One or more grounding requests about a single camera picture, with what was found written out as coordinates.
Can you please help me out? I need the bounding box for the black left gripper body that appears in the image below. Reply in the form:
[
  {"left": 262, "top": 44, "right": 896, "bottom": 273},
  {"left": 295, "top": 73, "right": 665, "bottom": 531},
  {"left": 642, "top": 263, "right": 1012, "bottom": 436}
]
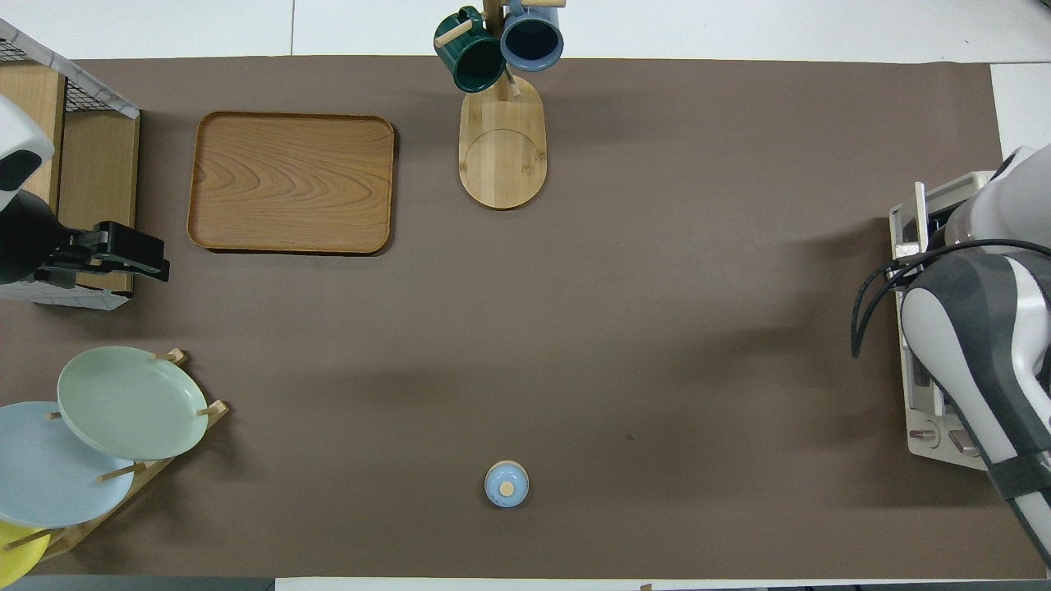
[{"left": 0, "top": 190, "right": 75, "bottom": 286}]

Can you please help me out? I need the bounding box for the toaster oven glass door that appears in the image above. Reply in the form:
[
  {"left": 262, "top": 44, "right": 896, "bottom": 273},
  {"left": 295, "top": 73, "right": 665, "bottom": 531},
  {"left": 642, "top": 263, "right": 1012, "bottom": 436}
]
[{"left": 889, "top": 182, "right": 945, "bottom": 460}]

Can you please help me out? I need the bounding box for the white toaster oven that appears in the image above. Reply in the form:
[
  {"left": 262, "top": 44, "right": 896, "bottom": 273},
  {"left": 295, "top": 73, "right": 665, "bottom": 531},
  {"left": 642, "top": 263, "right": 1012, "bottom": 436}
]
[{"left": 889, "top": 168, "right": 1051, "bottom": 473}]

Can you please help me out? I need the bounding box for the wooden shelf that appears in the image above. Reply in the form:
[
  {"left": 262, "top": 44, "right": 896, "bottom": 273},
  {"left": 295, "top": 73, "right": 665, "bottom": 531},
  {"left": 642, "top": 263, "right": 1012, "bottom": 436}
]
[{"left": 0, "top": 64, "right": 140, "bottom": 311}]

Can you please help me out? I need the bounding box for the pale green plate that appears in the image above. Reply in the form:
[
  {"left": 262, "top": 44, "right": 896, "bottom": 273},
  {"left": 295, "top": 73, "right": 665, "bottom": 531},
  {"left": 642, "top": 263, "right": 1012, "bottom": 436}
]
[{"left": 57, "top": 346, "right": 209, "bottom": 461}]

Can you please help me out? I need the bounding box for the wooden serving tray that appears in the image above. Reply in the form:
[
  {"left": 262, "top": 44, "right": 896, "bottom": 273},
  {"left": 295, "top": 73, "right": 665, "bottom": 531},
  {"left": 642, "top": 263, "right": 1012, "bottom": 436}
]
[{"left": 187, "top": 111, "right": 397, "bottom": 255}]

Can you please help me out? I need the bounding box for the wooden plate rack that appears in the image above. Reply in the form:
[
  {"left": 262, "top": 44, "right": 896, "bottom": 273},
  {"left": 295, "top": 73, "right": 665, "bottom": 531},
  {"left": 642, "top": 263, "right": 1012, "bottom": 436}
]
[{"left": 0, "top": 349, "right": 229, "bottom": 561}]

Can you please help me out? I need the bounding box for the light blue racked plate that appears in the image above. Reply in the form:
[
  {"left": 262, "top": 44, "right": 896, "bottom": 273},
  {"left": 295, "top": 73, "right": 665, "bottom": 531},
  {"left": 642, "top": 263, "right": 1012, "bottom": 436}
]
[{"left": 0, "top": 401, "right": 136, "bottom": 529}]

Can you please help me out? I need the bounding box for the yellow plate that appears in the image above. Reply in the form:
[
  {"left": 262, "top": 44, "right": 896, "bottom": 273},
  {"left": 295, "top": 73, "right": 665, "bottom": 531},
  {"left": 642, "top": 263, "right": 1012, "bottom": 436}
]
[{"left": 0, "top": 521, "right": 52, "bottom": 588}]

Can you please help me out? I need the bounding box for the wooden mug tree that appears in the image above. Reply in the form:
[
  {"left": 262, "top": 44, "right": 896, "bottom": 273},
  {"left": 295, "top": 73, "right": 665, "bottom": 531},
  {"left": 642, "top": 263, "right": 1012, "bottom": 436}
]
[{"left": 435, "top": 0, "right": 567, "bottom": 210}]

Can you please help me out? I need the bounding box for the dark green mug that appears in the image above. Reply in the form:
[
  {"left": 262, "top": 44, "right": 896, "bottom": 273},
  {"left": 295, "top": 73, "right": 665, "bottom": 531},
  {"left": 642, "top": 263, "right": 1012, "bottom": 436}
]
[{"left": 434, "top": 7, "right": 506, "bottom": 93}]

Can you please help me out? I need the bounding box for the blue mug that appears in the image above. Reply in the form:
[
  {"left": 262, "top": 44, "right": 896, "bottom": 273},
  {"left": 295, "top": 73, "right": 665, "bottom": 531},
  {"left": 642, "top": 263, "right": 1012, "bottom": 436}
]
[{"left": 499, "top": 0, "right": 565, "bottom": 72}]

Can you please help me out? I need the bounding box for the brown table mat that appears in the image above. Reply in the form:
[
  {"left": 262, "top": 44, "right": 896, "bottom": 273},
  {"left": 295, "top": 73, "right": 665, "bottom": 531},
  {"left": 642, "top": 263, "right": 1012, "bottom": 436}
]
[{"left": 0, "top": 56, "right": 1007, "bottom": 580}]

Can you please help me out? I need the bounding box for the black wire basket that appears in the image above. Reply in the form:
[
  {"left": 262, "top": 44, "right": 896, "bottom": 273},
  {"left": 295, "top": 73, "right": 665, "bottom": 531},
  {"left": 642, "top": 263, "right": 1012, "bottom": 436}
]
[{"left": 0, "top": 18, "right": 140, "bottom": 120}]

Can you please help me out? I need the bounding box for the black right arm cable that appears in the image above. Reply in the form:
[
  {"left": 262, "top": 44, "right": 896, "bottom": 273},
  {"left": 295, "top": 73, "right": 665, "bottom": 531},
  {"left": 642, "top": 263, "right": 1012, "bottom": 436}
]
[{"left": 851, "top": 238, "right": 1051, "bottom": 360}]

